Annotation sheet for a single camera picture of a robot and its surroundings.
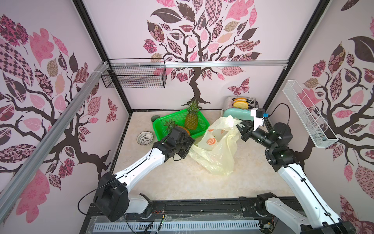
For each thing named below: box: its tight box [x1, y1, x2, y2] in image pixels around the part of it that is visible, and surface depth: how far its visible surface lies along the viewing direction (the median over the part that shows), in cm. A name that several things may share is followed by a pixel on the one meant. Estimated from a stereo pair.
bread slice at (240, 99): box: [234, 97, 247, 102], surface depth 102 cm
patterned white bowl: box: [136, 131, 154, 146], surface depth 102 cm
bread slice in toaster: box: [232, 101, 249, 110], surface depth 100 cm
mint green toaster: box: [222, 96, 260, 122], surface depth 102 cm
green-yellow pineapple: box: [185, 98, 201, 131], surface depth 103 cm
